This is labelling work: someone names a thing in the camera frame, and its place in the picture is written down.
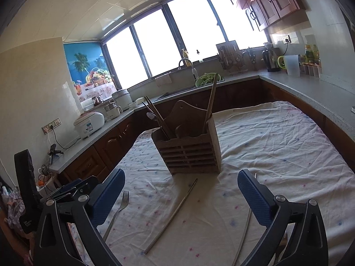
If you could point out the tropical fruit wall poster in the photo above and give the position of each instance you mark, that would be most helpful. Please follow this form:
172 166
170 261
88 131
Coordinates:
83 69

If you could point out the wall outlet with plug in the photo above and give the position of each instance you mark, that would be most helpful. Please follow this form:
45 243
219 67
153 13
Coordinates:
286 39

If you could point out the white speckled tablecloth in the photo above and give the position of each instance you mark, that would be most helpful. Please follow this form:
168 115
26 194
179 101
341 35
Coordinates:
277 149

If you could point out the green colander with vegetables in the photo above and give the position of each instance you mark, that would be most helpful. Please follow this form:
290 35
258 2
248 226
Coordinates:
206 79

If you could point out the brown wooden wall cabinets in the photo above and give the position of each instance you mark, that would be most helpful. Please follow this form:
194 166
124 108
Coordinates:
266 2

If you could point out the white bowl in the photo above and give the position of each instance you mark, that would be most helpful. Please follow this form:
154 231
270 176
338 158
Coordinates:
268 45

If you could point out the wall power outlet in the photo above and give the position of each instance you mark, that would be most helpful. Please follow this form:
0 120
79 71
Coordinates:
51 126

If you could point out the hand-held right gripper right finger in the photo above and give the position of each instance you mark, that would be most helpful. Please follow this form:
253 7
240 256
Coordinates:
252 196

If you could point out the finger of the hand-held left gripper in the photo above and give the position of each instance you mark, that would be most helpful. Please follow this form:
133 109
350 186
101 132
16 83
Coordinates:
86 184
59 196

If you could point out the dark electric kettle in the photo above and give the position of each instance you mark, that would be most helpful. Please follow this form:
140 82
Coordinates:
271 61

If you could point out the spice jar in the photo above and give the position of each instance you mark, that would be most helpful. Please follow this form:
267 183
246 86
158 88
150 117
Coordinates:
308 69
304 68
312 71

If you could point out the white container with orange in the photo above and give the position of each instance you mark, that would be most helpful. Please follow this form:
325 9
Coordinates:
45 188

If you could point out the chrome kitchen faucet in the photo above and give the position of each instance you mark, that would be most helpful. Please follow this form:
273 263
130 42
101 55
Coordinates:
184 61

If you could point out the floral cloth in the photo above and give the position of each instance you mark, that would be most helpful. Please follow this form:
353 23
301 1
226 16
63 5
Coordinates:
12 207

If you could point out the grey countertop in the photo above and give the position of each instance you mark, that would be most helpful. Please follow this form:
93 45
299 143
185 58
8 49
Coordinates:
319 94

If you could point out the wooden utensil holder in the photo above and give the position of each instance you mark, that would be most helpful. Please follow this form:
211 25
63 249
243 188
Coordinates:
188 155

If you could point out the metal dish rack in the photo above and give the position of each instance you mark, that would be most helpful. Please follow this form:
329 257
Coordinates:
230 58

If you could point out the hanging kitchen scissors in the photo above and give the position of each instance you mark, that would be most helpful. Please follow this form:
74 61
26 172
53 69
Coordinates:
251 58

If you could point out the black pump soap dispenser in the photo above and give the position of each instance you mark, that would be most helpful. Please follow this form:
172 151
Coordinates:
199 56

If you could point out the steel kitchen sink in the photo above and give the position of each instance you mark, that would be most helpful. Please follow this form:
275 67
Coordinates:
177 91

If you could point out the small camera on tripod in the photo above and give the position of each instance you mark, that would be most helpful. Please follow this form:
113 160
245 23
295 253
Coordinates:
52 151

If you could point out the yellow soap bottle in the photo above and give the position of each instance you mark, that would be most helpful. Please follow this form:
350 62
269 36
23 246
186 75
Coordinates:
185 54

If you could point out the hanging dish rag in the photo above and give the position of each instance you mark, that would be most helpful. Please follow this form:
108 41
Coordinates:
163 80

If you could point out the small white steamer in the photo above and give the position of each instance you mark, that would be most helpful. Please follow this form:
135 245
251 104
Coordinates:
113 111

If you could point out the brown wooden base cabinets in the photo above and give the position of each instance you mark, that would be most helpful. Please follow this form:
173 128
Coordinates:
116 138

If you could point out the wooden chopstick on cloth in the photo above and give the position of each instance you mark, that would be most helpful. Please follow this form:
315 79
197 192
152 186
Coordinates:
213 97

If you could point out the metal spoon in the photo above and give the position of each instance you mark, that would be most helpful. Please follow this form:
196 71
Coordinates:
151 116

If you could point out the white stew cooker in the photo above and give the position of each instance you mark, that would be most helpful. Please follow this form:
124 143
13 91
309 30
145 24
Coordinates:
121 99

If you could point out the white rice cooker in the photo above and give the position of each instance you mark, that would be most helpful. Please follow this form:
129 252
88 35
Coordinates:
88 124

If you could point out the yellow drink bottle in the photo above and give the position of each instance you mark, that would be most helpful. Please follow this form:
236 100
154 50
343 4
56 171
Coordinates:
308 54

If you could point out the window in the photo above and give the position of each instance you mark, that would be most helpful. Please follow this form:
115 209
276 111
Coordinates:
180 33

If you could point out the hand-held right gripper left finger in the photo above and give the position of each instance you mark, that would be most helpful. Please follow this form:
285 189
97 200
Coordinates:
108 199

